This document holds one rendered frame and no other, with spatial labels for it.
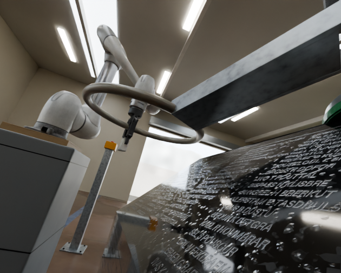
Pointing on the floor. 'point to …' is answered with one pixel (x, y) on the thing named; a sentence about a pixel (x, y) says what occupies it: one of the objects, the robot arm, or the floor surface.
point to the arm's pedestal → (28, 199)
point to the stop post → (77, 248)
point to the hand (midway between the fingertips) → (123, 144)
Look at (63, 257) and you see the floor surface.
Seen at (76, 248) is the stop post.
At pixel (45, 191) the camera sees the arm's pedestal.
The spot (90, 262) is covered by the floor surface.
